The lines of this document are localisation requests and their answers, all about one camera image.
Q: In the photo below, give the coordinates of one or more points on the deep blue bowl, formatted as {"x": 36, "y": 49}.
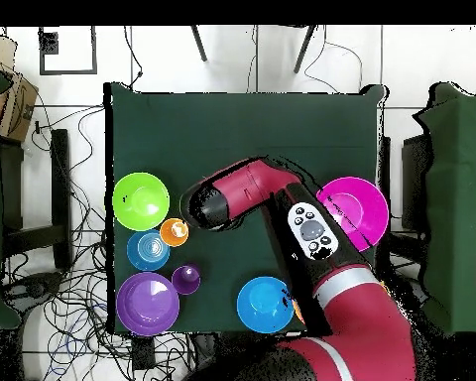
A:
{"x": 261, "y": 305}

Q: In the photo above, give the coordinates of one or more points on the dark grey round base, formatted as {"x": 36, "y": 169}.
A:
{"x": 33, "y": 287}

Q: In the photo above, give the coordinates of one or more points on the purple bowl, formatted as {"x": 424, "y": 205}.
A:
{"x": 146, "y": 303}

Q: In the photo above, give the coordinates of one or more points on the dark green table cloth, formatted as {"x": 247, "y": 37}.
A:
{"x": 242, "y": 119}

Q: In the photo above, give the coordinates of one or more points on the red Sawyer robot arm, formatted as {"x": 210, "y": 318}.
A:
{"x": 246, "y": 186}

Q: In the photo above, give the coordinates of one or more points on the black bench stand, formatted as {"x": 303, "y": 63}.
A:
{"x": 60, "y": 178}

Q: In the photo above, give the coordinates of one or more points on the cardboard box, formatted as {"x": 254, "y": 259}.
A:
{"x": 18, "y": 107}

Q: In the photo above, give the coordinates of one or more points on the shallow blue bowl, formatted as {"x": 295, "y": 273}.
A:
{"x": 148, "y": 250}

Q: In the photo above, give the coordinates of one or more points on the black power box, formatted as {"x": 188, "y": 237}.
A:
{"x": 142, "y": 353}

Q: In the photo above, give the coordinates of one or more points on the black tripod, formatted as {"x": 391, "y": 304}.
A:
{"x": 199, "y": 45}

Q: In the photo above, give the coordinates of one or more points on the black box stand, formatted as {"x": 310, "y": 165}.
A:
{"x": 414, "y": 178}

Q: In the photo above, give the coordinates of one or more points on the purple cup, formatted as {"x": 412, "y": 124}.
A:
{"x": 186, "y": 279}

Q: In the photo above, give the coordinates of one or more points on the orange cup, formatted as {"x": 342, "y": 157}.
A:
{"x": 174, "y": 232}

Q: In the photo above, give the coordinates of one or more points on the pink bowl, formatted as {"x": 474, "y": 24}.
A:
{"x": 365, "y": 206}

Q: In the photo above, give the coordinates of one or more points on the black square frame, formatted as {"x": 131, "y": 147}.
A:
{"x": 67, "y": 72}

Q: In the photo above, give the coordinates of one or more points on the lime green bowl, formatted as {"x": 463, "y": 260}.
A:
{"x": 141, "y": 201}

